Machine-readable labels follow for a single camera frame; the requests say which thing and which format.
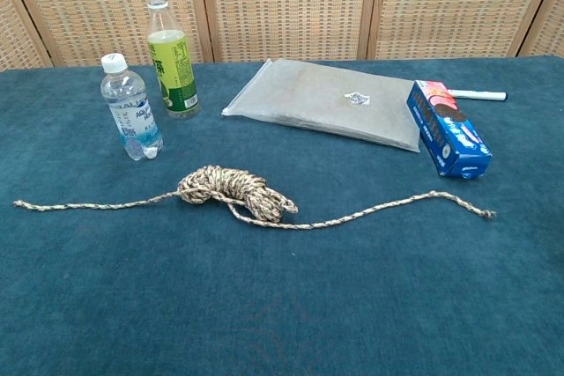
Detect beige braided rope bundle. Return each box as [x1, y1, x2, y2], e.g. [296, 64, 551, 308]
[12, 165, 498, 231]

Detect grey frosted zip bag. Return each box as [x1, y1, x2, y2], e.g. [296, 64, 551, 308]
[220, 58, 422, 154]

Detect blue felt table mat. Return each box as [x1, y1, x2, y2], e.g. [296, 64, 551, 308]
[0, 55, 564, 376]

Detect green tea plastic bottle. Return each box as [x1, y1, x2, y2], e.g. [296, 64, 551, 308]
[145, 0, 202, 121]

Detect small clear water bottle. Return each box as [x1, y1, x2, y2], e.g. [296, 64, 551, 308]
[100, 52, 165, 162]

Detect woven rattan screen panel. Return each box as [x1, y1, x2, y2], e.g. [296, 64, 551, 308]
[519, 0, 564, 59]
[0, 0, 55, 72]
[2, 0, 204, 69]
[367, 0, 563, 61]
[196, 0, 381, 64]

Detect blue cookie box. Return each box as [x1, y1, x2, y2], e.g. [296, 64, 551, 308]
[405, 79, 494, 181]

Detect white marker with blue cap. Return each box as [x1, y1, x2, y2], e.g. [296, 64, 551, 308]
[448, 88, 508, 102]

